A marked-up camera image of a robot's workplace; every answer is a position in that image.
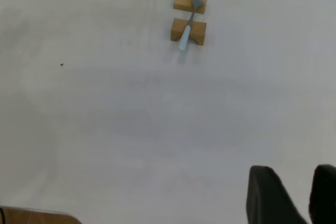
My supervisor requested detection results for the flat rectangular wooden block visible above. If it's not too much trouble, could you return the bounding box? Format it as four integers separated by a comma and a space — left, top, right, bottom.
173, 0, 208, 15

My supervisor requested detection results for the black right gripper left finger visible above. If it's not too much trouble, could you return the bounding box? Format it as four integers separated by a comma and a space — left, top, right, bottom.
246, 165, 310, 224

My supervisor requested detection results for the arched wooden block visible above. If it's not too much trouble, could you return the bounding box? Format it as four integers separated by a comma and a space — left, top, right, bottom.
170, 18, 207, 46

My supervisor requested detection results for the spoon with pale blue handle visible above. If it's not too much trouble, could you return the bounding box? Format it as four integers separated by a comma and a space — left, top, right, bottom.
177, 0, 204, 52

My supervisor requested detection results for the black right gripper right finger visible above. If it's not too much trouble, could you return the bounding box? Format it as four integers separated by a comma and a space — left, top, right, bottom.
308, 164, 336, 224

